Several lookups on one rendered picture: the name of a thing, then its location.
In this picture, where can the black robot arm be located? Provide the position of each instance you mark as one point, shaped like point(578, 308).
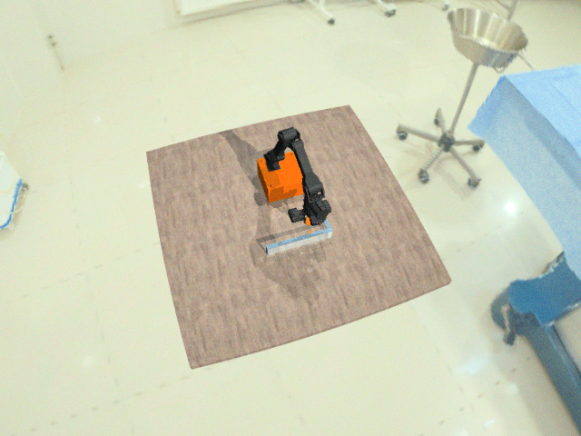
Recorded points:
point(311, 183)

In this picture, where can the clear l-shaped low wall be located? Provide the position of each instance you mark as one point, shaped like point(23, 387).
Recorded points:
point(301, 242)

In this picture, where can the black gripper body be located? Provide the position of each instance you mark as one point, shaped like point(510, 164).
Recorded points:
point(296, 216)

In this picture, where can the light blue l-shaped wall top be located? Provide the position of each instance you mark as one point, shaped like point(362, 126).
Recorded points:
point(305, 236)

